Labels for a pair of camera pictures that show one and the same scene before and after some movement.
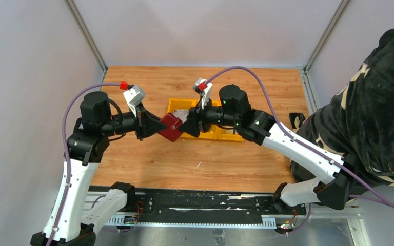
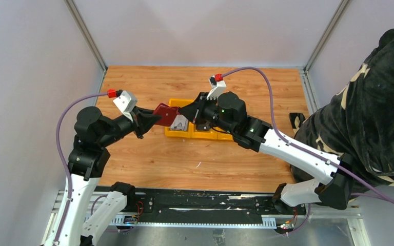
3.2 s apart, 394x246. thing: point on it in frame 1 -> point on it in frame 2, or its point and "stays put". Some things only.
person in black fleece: (371, 120) stays put
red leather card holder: (172, 122) -> (168, 113)
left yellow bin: (176, 104) stays put
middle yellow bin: (213, 134) stays put
